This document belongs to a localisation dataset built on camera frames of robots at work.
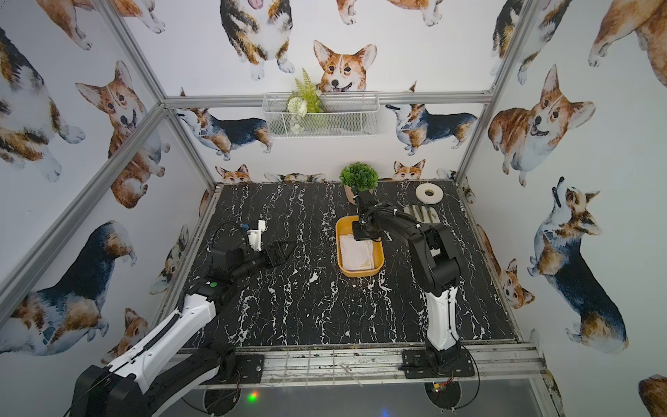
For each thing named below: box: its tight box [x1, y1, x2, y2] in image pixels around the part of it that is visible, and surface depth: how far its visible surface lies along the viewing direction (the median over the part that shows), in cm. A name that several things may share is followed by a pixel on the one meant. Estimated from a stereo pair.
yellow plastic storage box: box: [335, 215, 385, 278], surface depth 97 cm
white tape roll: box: [415, 183, 444, 205], surface depth 120 cm
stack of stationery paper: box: [338, 233, 376, 272], surface depth 97 cm
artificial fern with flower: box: [285, 67, 325, 135], surface depth 84 cm
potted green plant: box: [339, 161, 380, 206], surface depth 103 cm
